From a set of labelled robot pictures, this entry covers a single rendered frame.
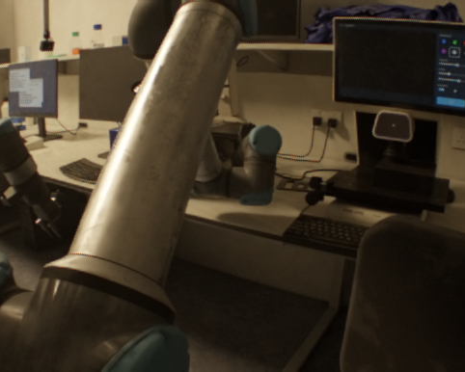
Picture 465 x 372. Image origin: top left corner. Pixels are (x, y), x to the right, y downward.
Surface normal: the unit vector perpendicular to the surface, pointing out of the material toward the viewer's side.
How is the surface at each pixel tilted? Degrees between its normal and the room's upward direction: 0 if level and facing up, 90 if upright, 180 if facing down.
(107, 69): 86
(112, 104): 86
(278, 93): 90
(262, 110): 90
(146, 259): 66
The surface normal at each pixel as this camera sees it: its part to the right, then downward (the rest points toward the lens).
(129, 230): 0.33, -0.43
